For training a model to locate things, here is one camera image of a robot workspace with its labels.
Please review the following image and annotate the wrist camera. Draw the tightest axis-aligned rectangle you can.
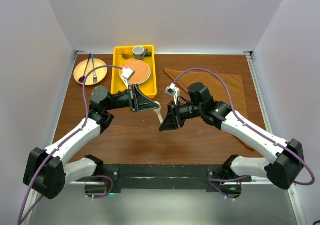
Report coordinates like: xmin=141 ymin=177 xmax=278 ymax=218
xmin=120 ymin=68 xmax=135 ymax=88
xmin=165 ymin=83 xmax=180 ymax=104

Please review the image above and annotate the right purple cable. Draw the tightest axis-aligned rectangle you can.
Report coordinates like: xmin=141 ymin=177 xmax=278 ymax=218
xmin=172 ymin=68 xmax=316 ymax=202

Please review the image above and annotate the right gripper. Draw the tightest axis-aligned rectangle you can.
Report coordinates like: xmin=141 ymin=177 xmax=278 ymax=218
xmin=159 ymin=100 xmax=204 ymax=131

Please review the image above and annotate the aluminium frame rail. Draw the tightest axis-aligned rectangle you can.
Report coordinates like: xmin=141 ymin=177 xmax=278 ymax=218
xmin=244 ymin=52 xmax=303 ymax=190

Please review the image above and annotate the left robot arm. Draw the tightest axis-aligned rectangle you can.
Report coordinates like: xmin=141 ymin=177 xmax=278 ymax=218
xmin=23 ymin=85 xmax=161 ymax=200

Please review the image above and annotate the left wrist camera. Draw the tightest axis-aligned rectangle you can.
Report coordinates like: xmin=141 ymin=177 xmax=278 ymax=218
xmin=120 ymin=68 xmax=135 ymax=88

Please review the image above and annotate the orange cloth napkin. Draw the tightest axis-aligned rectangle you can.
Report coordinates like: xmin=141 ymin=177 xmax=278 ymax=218
xmin=163 ymin=68 xmax=255 ymax=151

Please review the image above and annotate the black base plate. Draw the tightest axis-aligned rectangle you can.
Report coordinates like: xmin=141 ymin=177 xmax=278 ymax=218
xmin=103 ymin=164 xmax=237 ymax=193

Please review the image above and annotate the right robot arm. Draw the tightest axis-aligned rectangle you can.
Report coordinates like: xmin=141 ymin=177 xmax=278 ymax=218
xmin=159 ymin=82 xmax=304 ymax=190

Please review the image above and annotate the white cup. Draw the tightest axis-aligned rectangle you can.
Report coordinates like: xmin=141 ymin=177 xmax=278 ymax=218
xmin=132 ymin=46 xmax=147 ymax=61

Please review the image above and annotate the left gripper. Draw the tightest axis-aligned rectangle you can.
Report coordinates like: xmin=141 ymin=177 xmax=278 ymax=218
xmin=105 ymin=84 xmax=159 ymax=112

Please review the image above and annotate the iridescent metal fork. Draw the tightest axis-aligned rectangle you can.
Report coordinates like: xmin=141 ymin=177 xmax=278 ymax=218
xmin=91 ymin=54 xmax=98 ymax=84

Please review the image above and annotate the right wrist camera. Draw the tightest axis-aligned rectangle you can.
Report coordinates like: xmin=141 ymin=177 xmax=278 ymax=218
xmin=165 ymin=83 xmax=180 ymax=104

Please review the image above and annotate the woven orange round plate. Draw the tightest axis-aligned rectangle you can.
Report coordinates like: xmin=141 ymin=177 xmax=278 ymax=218
xmin=122 ymin=59 xmax=151 ymax=85

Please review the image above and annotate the dark green utensil in tray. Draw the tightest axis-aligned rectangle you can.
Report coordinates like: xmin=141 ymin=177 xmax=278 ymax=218
xmin=144 ymin=48 xmax=152 ymax=57

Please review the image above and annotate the purple cable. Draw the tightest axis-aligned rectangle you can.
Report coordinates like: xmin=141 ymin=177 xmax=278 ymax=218
xmin=172 ymin=68 xmax=316 ymax=202
xmin=16 ymin=64 xmax=125 ymax=225

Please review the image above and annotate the purple metal spoon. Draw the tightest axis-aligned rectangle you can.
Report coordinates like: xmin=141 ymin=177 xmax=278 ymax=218
xmin=78 ymin=53 xmax=92 ymax=84

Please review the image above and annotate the beige round plate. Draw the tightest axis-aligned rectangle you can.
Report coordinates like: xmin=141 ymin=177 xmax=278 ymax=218
xmin=73 ymin=58 xmax=109 ymax=86

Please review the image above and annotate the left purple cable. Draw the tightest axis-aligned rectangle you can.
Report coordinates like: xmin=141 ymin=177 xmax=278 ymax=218
xmin=16 ymin=64 xmax=125 ymax=225

